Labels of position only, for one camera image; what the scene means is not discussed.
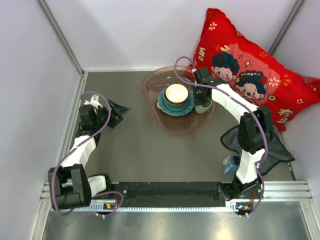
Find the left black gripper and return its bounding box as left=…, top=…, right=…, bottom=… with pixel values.
left=94, top=98, right=131, bottom=129

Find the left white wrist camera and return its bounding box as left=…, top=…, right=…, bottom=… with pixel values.
left=84, top=94, right=103, bottom=109

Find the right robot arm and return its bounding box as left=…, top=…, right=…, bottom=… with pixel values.
left=192, top=67, right=274, bottom=201

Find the aluminium corner post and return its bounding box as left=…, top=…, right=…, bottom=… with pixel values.
left=36, top=0, right=84, bottom=76
left=268, top=0, right=306, bottom=55

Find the red cartoon print pillow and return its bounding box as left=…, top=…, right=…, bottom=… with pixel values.
left=193, top=8, right=320, bottom=131

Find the teal scalloped ceramic plate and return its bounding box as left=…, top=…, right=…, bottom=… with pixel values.
left=157, top=88, right=194, bottom=117

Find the right aluminium corner post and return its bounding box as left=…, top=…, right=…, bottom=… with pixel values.
left=268, top=0, right=306, bottom=55

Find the aluminium front frame rail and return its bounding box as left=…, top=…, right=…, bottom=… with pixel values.
left=39, top=181, right=315, bottom=213

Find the pink translucent plastic bin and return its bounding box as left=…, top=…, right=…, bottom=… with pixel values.
left=141, top=65, right=216, bottom=134

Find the left aluminium corner post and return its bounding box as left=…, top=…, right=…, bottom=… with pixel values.
left=36, top=0, right=84, bottom=76

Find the blue speckled ceramic cup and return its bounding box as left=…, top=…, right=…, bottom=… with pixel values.
left=222, top=155, right=241, bottom=175

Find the white ceramic bowl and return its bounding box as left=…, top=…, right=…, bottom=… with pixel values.
left=164, top=83, right=189, bottom=105

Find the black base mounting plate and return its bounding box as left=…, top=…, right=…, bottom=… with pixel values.
left=84, top=181, right=265, bottom=208

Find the pale green cup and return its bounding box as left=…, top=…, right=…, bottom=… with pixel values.
left=194, top=103, right=212, bottom=115

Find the dark grey cloth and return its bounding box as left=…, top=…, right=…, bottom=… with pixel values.
left=220, top=125, right=295, bottom=176

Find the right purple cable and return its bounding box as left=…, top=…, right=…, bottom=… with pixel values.
left=174, top=56, right=270, bottom=217

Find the dark blue ceramic bowl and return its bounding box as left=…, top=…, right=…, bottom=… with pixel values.
left=162, top=86, right=193, bottom=109

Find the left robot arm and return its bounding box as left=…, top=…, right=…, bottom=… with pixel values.
left=48, top=95, right=130, bottom=210

